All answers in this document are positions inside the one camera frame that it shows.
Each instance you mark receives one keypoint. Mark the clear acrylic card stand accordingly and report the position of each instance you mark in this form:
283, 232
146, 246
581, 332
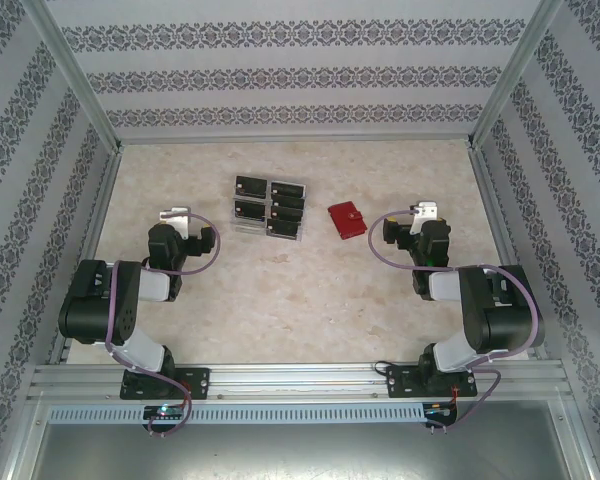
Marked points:
245, 228

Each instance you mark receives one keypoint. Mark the red leather card holder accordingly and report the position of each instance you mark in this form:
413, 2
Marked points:
348, 220

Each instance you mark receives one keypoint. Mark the black credit card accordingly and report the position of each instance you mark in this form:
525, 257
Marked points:
251, 186
250, 210
282, 229
287, 189
286, 213
286, 201

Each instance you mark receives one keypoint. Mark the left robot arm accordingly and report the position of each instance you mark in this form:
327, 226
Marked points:
90, 300

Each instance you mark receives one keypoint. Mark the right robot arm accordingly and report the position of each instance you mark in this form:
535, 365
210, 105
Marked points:
500, 320

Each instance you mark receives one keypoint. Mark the aluminium table edge profile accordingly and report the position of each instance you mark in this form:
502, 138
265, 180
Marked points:
99, 210
495, 210

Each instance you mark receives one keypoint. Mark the small circuit board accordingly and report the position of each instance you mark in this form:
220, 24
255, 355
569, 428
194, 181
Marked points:
440, 410
162, 411

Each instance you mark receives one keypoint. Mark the grey metal panel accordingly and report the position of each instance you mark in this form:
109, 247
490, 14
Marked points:
300, 450

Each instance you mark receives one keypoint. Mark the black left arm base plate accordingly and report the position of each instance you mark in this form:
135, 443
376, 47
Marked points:
200, 382

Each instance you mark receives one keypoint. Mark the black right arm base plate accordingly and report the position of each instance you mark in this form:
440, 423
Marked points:
397, 385

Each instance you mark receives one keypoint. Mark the aluminium mounting rail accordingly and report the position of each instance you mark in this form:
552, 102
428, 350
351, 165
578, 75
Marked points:
300, 382

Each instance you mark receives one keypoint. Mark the aluminium frame post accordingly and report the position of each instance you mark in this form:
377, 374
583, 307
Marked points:
81, 75
513, 75

